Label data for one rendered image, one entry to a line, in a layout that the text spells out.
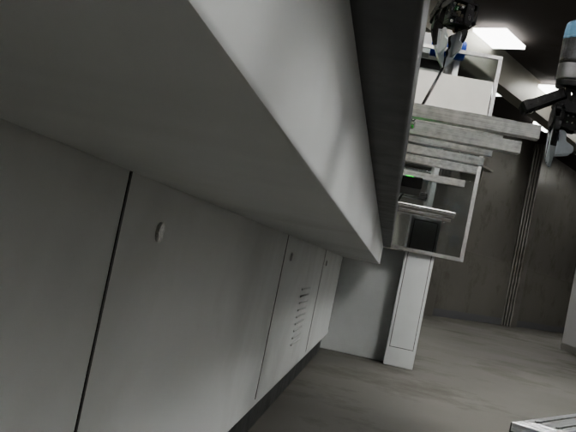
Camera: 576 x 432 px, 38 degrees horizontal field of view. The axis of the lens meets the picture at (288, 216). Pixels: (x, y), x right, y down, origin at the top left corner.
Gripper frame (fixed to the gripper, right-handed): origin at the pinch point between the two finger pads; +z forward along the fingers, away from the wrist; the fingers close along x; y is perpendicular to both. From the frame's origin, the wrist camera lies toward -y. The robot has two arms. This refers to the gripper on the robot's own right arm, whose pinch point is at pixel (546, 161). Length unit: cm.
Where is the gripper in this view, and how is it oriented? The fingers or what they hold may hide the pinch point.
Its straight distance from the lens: 217.3
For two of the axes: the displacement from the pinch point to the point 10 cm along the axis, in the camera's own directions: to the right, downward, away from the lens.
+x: 1.2, 0.7, 9.9
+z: -2.0, 9.8, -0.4
